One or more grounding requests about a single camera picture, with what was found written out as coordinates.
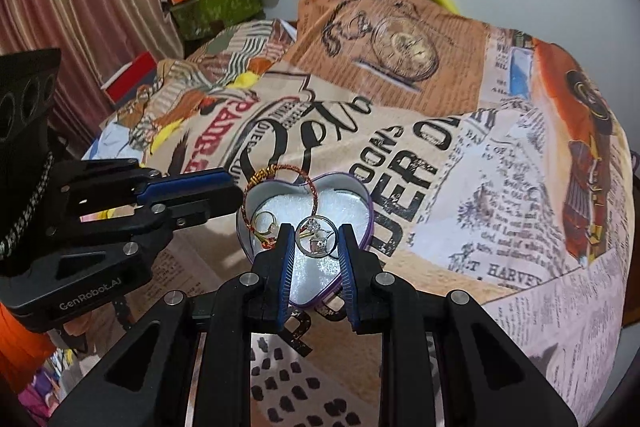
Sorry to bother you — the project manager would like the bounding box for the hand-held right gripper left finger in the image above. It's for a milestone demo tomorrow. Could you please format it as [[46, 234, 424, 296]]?
[[47, 223, 297, 427]]

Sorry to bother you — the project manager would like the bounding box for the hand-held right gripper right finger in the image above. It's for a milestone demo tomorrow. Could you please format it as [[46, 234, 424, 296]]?
[[338, 223, 579, 427]]

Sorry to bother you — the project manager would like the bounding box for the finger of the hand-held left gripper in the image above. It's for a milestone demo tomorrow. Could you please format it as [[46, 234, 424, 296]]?
[[54, 187, 245, 281], [59, 158, 236, 219]]

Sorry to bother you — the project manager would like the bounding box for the gold ring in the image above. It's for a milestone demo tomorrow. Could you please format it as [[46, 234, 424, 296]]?
[[251, 211, 281, 244]]

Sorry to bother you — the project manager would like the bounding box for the silver crystal ring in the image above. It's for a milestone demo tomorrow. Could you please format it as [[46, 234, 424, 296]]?
[[294, 215, 337, 258]]

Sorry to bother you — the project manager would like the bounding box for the heart-shaped tin box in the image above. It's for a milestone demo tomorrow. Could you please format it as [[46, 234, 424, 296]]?
[[236, 171, 374, 309]]

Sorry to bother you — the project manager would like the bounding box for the red and gold bracelet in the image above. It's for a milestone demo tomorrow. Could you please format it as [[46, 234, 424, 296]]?
[[242, 165, 320, 251]]

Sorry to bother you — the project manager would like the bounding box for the red box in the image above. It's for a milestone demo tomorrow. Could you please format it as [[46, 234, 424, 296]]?
[[101, 51, 159, 106]]

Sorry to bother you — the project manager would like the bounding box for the newspaper print blanket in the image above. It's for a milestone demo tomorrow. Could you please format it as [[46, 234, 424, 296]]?
[[82, 0, 637, 427]]

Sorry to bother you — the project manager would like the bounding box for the striped print pillow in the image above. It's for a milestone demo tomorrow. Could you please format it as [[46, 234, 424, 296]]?
[[159, 19, 297, 88]]

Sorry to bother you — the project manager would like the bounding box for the green cloth covered stand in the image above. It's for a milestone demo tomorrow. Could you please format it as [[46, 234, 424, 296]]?
[[169, 0, 267, 41]]

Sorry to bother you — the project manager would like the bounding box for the orange cloth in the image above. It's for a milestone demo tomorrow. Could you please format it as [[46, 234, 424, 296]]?
[[0, 301, 57, 375]]

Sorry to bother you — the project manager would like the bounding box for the pocket watch print pillow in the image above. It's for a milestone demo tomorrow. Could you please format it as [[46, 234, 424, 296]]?
[[295, 0, 494, 106]]

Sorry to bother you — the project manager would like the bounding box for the braided cord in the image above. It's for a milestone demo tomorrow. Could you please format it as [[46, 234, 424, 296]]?
[[0, 151, 55, 261]]

